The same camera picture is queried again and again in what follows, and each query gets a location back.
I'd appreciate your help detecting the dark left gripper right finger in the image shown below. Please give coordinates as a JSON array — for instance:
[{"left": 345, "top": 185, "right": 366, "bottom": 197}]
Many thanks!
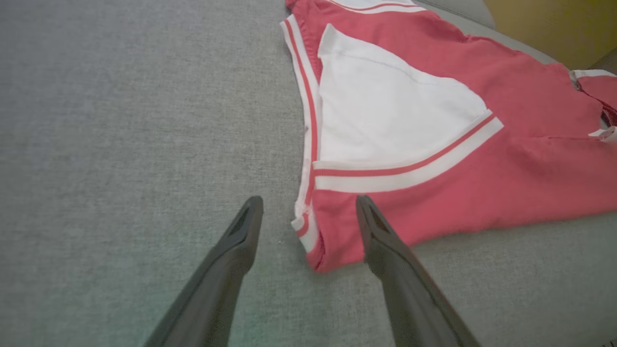
[{"left": 355, "top": 194, "right": 483, "bottom": 347}]

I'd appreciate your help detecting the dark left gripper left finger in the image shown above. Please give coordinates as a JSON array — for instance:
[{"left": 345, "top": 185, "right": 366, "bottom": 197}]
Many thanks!
[{"left": 144, "top": 195, "right": 265, "bottom": 347}]

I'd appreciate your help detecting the red jersey with black lettering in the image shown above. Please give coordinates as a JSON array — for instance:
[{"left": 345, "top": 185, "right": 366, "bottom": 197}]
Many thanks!
[{"left": 280, "top": 0, "right": 617, "bottom": 274}]

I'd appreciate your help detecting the grey fabric sofa seat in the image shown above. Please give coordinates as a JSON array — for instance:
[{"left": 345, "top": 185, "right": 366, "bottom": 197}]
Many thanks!
[{"left": 0, "top": 0, "right": 617, "bottom": 347}]

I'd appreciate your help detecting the grey sofa cushion block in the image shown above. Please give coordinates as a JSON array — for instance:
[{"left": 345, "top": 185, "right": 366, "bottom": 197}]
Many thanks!
[{"left": 417, "top": 0, "right": 497, "bottom": 29}]

